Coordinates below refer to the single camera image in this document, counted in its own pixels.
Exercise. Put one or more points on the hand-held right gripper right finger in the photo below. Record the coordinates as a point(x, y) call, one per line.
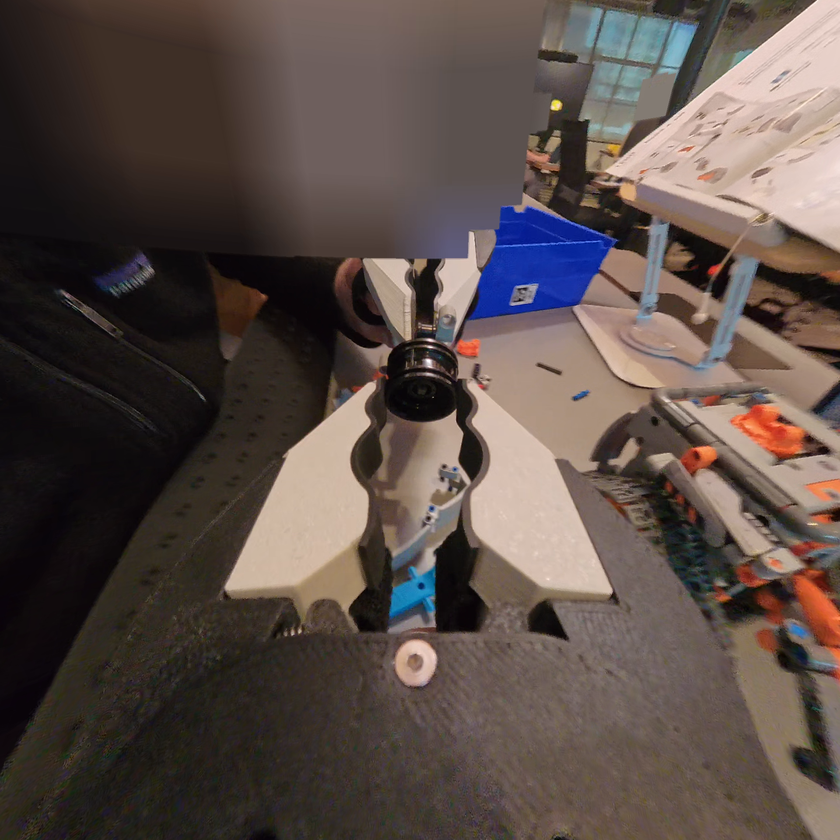
point(538, 525)

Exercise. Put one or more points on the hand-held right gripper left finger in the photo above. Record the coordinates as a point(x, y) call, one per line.
point(295, 525)

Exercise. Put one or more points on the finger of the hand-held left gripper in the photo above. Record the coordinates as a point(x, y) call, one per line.
point(457, 289)
point(391, 295)

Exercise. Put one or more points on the small black wheel assembly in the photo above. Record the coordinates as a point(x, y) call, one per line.
point(420, 378)

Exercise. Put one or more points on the grey curved panel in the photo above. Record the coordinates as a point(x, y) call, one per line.
point(433, 525)

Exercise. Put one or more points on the blue plastic separator tool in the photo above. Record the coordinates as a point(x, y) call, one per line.
point(414, 593)

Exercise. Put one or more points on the person's left hand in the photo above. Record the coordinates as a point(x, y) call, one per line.
point(352, 299)

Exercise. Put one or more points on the small orange piece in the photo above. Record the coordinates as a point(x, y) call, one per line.
point(469, 347)

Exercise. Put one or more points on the blue plastic bin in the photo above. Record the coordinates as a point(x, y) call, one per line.
point(538, 263)

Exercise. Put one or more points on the black perforated board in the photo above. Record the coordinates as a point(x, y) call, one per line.
point(250, 433)

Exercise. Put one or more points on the black office chair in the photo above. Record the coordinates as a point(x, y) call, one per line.
point(568, 164)

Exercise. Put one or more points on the white flat sheet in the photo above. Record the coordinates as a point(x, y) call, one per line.
point(617, 344)

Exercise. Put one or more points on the grey orange tracked toy robot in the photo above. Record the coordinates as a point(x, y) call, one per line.
point(735, 499)

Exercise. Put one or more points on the open instruction booklet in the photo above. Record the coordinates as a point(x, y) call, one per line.
point(748, 118)

